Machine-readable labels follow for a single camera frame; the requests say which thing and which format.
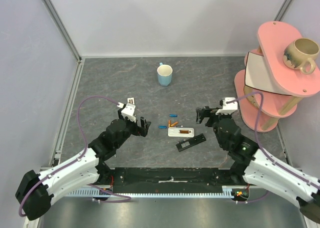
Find light blue cup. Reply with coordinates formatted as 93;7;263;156
157;63;173;87

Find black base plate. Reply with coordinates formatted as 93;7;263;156
97;167;247;186

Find light blue cable duct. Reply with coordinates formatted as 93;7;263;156
66;186;249;199

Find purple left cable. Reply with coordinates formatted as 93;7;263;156
19;96;132;217

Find aluminium frame rail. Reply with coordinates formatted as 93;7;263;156
23;0;83;228

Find black remote control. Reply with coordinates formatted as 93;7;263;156
176;134;206;152

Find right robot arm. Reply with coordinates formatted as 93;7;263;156
196;106;320;223

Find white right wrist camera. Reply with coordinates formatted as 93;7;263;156
215;97;238;115

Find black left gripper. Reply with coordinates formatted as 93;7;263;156
114;109;151;148

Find white remote with QR label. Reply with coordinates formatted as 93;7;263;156
127;97;135;105

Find white remote control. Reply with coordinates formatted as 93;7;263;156
167;127;195;138

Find beige ceramic mug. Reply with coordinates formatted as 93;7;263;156
283;38;320;75

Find pink wooden shelf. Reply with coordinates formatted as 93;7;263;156
234;21;320;132

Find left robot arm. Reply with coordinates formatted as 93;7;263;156
15;115;151;220

